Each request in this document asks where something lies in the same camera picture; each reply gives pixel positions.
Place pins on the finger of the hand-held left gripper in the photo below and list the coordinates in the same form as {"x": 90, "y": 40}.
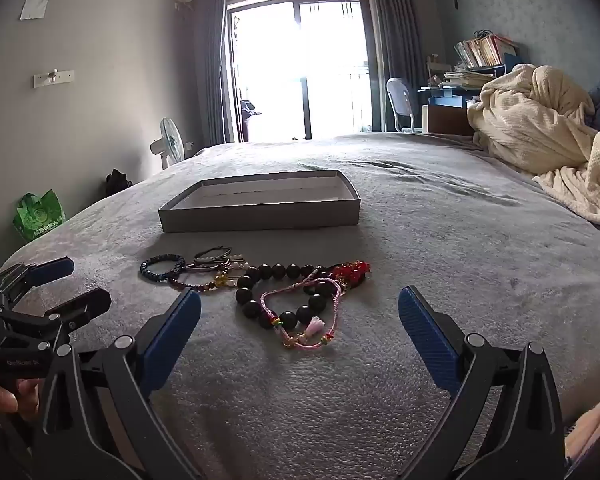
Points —
{"x": 52, "y": 269}
{"x": 82, "y": 305}

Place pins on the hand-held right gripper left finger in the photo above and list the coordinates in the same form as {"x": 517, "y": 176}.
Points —
{"x": 175, "y": 332}

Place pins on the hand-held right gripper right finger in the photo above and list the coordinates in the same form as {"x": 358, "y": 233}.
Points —
{"x": 425, "y": 340}

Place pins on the round pearl hair clip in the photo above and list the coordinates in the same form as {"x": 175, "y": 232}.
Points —
{"x": 222, "y": 279}

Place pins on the silver bangle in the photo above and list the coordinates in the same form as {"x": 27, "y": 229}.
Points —
{"x": 205, "y": 266}
{"x": 212, "y": 250}

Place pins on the pearl hair pin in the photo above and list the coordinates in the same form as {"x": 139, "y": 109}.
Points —
{"x": 237, "y": 264}

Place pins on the red bead charm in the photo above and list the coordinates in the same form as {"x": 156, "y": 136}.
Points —
{"x": 351, "y": 272}

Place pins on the grey cardboard box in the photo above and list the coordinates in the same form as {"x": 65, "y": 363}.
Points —
{"x": 260, "y": 217}

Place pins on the person's left hand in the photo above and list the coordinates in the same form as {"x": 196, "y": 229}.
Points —
{"x": 10, "y": 401}

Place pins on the green shopping bag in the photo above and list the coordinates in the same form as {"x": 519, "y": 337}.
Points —
{"x": 39, "y": 217}

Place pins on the black bag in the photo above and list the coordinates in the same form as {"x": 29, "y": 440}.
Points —
{"x": 117, "y": 182}

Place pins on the white standing fan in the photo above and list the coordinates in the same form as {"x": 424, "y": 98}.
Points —
{"x": 170, "y": 137}

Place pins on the brown cabinet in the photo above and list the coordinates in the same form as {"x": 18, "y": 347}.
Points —
{"x": 447, "y": 120}

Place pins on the light blue chair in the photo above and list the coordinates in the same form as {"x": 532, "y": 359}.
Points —
{"x": 400, "y": 100}

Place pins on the cream blanket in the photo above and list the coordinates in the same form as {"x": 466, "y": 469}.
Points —
{"x": 530, "y": 120}

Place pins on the grey curtain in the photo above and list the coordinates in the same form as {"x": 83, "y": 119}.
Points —
{"x": 210, "y": 60}
{"x": 397, "y": 35}

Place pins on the stack of papers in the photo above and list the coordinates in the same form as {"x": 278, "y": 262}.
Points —
{"x": 467, "y": 79}

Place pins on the white paper sheet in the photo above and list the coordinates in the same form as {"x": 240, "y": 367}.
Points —
{"x": 36, "y": 2}

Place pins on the glass sliding door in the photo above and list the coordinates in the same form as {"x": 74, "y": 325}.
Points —
{"x": 301, "y": 85}

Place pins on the row of books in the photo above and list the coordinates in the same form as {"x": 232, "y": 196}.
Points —
{"x": 482, "y": 50}

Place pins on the white wall hook rack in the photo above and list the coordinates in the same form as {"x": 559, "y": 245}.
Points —
{"x": 55, "y": 77}

